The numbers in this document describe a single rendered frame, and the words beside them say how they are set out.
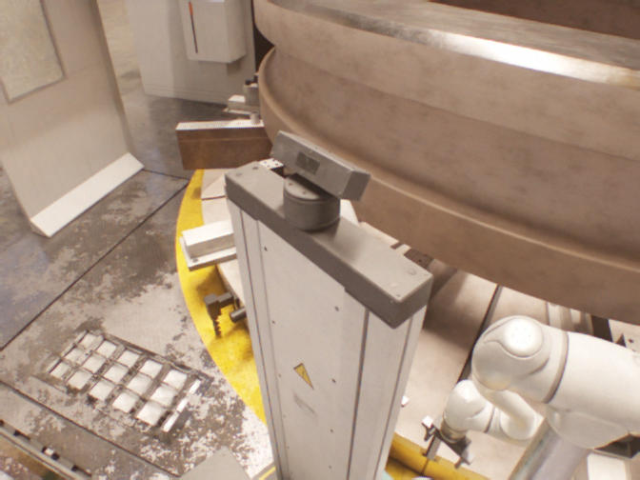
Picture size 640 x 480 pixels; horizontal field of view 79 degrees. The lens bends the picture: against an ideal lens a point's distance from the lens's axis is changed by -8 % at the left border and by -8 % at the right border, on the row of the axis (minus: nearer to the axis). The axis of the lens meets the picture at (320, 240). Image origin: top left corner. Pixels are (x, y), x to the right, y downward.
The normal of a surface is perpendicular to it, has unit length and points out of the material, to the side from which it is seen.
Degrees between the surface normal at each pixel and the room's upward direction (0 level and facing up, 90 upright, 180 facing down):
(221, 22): 90
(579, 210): 72
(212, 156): 90
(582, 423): 87
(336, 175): 61
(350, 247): 0
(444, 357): 0
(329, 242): 0
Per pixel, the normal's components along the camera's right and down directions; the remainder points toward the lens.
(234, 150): 0.06, 0.62
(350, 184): 0.66, 0.48
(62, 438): 0.00, -0.78
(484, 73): -0.61, 0.50
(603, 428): -0.37, 0.52
